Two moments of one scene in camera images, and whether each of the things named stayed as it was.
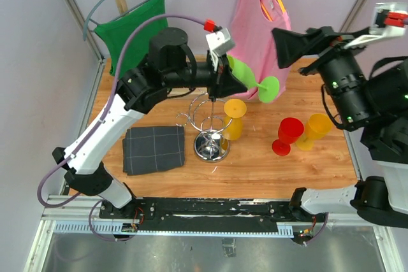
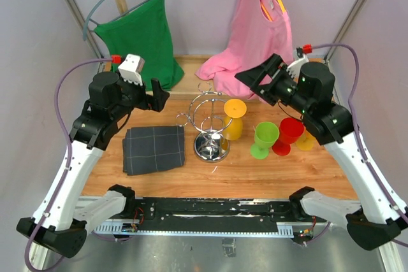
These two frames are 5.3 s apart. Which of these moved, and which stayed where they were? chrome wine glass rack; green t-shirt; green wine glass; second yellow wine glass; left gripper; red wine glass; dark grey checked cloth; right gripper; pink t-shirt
Moved: right gripper; left gripper; green wine glass
Stayed: second yellow wine glass; chrome wine glass rack; green t-shirt; pink t-shirt; dark grey checked cloth; red wine glass
